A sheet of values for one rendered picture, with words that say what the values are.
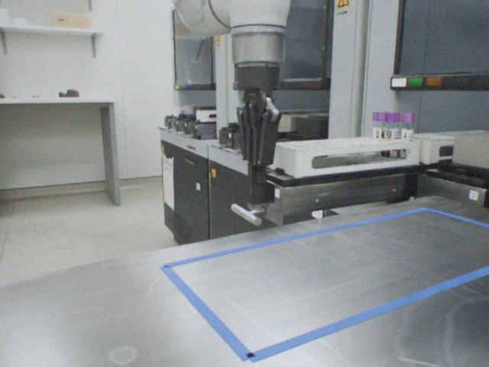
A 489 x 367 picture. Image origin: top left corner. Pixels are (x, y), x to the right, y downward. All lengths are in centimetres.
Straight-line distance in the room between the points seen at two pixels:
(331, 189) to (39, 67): 361
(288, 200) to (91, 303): 45
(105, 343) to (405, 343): 17
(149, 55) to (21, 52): 110
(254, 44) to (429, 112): 56
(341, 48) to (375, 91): 17
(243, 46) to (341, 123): 54
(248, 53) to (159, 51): 363
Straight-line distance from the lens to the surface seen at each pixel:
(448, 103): 114
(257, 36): 67
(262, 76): 68
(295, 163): 71
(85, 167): 421
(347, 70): 114
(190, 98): 256
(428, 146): 92
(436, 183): 82
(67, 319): 30
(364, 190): 79
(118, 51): 420
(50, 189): 423
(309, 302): 30
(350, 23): 115
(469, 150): 87
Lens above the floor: 96
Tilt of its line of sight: 13 degrees down
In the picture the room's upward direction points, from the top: straight up
